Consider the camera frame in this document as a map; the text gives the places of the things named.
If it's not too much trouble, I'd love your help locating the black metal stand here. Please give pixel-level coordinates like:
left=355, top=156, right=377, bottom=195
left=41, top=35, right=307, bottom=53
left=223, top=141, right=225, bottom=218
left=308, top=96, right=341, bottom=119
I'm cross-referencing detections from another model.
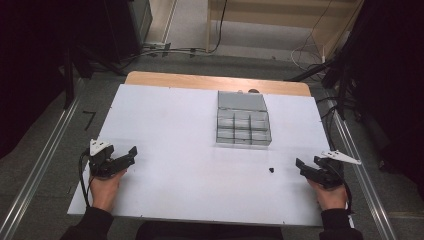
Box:
left=61, top=46, right=96, bottom=110

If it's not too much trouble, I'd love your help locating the black floor cable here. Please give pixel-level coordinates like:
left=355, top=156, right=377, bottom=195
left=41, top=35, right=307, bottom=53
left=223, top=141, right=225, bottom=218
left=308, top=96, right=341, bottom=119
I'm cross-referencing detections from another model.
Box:
left=119, top=0, right=230, bottom=68

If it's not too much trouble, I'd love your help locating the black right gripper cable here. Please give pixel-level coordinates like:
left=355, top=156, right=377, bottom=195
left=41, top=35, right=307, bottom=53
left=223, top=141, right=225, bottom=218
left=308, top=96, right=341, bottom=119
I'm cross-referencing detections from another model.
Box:
left=331, top=163, right=354, bottom=215

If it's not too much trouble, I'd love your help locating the black cabinet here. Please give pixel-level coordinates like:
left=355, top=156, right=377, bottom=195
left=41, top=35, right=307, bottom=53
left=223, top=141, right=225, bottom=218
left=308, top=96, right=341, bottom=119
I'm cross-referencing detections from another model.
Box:
left=105, top=0, right=154, bottom=65

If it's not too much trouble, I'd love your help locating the person's left hand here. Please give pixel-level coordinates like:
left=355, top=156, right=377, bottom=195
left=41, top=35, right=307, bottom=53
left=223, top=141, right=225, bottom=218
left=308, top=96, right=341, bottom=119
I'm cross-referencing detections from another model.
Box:
left=89, top=167, right=128, bottom=213

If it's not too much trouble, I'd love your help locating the dark curtain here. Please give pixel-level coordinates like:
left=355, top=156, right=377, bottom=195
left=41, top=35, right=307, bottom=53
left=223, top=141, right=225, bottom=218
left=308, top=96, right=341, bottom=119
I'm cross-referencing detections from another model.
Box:
left=0, top=0, right=111, bottom=160
left=336, top=0, right=424, bottom=191

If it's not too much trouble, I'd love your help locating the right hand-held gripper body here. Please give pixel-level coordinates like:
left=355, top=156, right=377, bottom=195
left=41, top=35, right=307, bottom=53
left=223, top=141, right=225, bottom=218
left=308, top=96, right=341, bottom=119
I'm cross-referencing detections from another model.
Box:
left=313, top=149, right=363, bottom=190

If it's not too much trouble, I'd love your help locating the clear plastic compartment box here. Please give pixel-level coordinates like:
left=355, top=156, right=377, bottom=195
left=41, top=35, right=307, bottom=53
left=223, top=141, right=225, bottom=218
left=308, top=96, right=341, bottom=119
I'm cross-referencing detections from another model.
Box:
left=215, top=90, right=273, bottom=148

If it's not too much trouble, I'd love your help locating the light wooden shelf unit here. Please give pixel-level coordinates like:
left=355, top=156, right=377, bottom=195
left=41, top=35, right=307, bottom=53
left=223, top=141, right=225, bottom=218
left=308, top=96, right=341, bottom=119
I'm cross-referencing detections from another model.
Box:
left=205, top=0, right=365, bottom=60

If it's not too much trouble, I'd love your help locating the grey metal floor rail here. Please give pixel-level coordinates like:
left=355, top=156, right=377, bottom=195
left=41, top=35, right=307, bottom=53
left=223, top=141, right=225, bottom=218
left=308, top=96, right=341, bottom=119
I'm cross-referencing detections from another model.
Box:
left=327, top=99, right=400, bottom=240
left=0, top=96, right=81, bottom=240

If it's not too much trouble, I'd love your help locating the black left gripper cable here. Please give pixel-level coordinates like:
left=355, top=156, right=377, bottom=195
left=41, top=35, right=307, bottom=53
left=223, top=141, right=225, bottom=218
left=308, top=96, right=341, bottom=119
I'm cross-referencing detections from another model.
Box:
left=77, top=150, right=93, bottom=208

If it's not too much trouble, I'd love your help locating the white thin cable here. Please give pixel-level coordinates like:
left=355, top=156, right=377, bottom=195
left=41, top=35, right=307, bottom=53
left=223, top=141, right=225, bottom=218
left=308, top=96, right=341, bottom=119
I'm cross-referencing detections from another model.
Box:
left=290, top=0, right=334, bottom=72

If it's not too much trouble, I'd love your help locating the person's right hand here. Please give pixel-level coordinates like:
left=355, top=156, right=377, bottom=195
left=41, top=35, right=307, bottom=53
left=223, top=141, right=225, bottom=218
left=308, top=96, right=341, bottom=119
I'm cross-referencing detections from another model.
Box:
left=305, top=177, right=350, bottom=212

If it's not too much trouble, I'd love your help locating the black stand leg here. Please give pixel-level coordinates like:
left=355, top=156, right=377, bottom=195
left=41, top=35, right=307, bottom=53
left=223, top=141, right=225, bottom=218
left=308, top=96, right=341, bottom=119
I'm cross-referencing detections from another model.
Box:
left=285, top=59, right=336, bottom=83

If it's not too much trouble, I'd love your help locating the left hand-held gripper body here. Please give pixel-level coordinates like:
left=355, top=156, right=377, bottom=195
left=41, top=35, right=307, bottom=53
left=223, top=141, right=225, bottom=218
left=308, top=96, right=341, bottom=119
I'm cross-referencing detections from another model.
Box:
left=87, top=138, right=117, bottom=178

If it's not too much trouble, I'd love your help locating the white power strip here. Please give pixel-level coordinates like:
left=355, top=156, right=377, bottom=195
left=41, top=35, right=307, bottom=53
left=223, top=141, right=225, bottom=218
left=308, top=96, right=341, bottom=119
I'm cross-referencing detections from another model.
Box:
left=143, top=41, right=172, bottom=52

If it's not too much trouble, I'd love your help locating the person's dark lap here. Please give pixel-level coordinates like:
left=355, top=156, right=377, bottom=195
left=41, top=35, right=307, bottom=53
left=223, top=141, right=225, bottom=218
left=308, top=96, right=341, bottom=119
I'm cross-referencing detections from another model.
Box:
left=135, top=220, right=285, bottom=240

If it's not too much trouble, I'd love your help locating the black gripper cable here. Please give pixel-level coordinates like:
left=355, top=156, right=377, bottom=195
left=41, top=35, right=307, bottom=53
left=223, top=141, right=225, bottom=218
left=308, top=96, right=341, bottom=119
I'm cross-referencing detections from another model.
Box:
left=331, top=163, right=354, bottom=215
left=77, top=150, right=93, bottom=208

